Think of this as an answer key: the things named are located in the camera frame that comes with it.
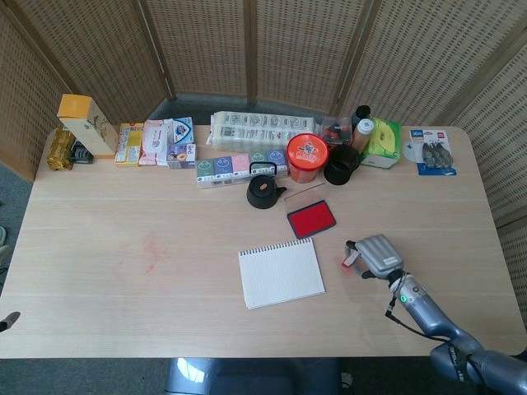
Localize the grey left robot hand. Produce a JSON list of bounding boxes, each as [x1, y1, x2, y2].
[[0, 311, 21, 333]]

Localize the woven folding screen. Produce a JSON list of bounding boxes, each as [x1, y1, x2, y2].
[[0, 0, 527, 330]]

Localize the orange lidded tub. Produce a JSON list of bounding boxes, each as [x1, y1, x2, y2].
[[286, 132, 331, 184]]

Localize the black bottle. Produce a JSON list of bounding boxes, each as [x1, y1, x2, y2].
[[350, 105, 372, 128]]

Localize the clear plastic box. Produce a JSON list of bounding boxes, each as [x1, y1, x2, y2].
[[319, 116, 355, 147]]

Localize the black mesh pen holder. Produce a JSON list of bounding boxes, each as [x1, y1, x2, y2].
[[323, 143, 361, 187]]

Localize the white spiral notepad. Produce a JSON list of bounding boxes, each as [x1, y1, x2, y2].
[[237, 237, 327, 310]]

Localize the yellow box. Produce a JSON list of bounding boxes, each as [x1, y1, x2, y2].
[[114, 122, 145, 168]]

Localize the blue blister card clips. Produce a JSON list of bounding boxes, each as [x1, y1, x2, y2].
[[408, 127, 458, 177]]

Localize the gold foil packet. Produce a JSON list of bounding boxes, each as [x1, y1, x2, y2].
[[45, 125, 77, 172]]

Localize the brown bottle white cap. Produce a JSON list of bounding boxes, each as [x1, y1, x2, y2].
[[352, 118, 375, 152]]

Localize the blue and white pack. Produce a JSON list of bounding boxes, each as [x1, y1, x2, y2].
[[166, 116, 195, 146]]

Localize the long white tissue pack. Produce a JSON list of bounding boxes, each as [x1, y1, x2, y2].
[[207, 110, 318, 152]]

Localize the tall cream orange carton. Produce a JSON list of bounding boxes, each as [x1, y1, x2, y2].
[[56, 93, 120, 160]]

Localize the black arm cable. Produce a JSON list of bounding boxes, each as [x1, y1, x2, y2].
[[385, 275, 454, 342]]

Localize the small purple box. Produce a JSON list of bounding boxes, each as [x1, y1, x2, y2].
[[166, 142, 198, 170]]

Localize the red ink pad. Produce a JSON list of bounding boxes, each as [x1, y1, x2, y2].
[[283, 183, 338, 240]]

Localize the pink wet wipes pack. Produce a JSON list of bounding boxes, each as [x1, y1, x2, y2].
[[138, 118, 175, 166]]

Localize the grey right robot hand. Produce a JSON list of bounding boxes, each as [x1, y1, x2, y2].
[[344, 234, 405, 281]]

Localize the multicolour pocket tissue pack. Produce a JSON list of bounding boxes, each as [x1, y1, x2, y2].
[[194, 147, 290, 190]]

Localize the clear round disc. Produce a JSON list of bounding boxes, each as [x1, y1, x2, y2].
[[401, 141, 422, 165]]

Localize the green tissue box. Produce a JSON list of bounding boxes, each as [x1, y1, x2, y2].
[[360, 118, 403, 170]]

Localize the black teapot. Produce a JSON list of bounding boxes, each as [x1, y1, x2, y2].
[[245, 161, 288, 211]]

